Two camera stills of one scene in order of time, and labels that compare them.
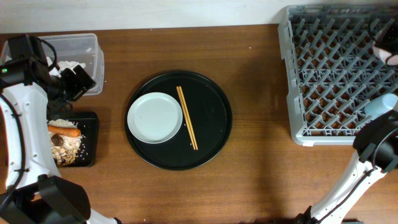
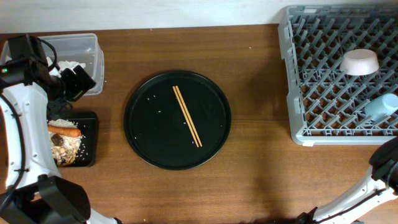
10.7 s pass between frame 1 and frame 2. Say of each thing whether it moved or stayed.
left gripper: stayed
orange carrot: stayed
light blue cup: stayed
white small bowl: moved
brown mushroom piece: stayed
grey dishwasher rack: stayed
